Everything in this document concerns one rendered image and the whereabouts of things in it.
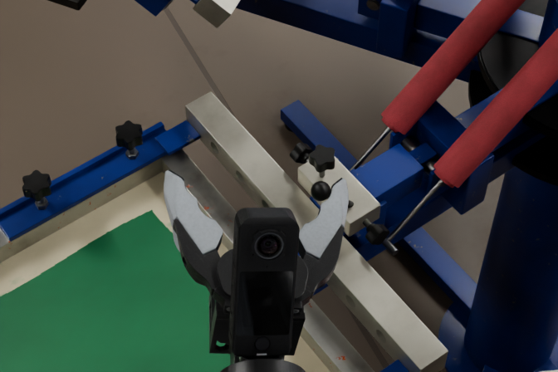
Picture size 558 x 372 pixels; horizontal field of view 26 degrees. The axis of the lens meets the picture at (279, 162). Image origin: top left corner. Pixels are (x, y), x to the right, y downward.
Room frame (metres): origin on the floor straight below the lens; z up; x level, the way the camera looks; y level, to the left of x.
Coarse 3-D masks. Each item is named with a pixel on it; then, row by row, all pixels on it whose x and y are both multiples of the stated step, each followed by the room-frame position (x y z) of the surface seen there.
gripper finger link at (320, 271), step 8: (336, 232) 0.55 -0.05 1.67; (336, 240) 0.54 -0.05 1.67; (328, 248) 0.53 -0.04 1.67; (336, 248) 0.53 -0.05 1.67; (304, 256) 0.52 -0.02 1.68; (328, 256) 0.53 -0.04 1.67; (336, 256) 0.53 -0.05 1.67; (312, 264) 0.52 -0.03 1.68; (320, 264) 0.52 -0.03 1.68; (328, 264) 0.52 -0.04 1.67; (312, 272) 0.51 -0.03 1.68; (320, 272) 0.51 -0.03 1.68; (328, 272) 0.51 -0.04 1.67; (312, 280) 0.50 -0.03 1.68; (320, 280) 0.50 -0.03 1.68; (328, 280) 0.51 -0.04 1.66; (312, 288) 0.49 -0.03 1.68
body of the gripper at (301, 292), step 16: (224, 256) 0.52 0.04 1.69; (224, 272) 0.50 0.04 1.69; (304, 272) 0.51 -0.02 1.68; (224, 288) 0.49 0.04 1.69; (304, 288) 0.49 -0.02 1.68; (224, 304) 0.47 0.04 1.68; (304, 304) 0.48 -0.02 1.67; (224, 320) 0.47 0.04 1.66; (304, 320) 0.47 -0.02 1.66; (224, 336) 0.47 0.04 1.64; (224, 352) 0.47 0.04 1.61; (224, 368) 0.42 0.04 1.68; (240, 368) 0.42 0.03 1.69; (256, 368) 0.42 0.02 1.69; (272, 368) 0.42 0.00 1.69; (288, 368) 0.42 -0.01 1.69
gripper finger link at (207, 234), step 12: (168, 180) 0.59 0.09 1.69; (180, 180) 0.59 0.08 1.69; (168, 192) 0.58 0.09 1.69; (180, 192) 0.58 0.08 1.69; (168, 204) 0.57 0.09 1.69; (180, 204) 0.56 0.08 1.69; (192, 204) 0.57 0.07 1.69; (180, 216) 0.55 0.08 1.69; (192, 216) 0.55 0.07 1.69; (204, 216) 0.55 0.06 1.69; (192, 228) 0.54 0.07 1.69; (204, 228) 0.54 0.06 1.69; (216, 228) 0.54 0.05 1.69; (204, 240) 0.53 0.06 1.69; (216, 240) 0.53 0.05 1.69; (204, 252) 0.52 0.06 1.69
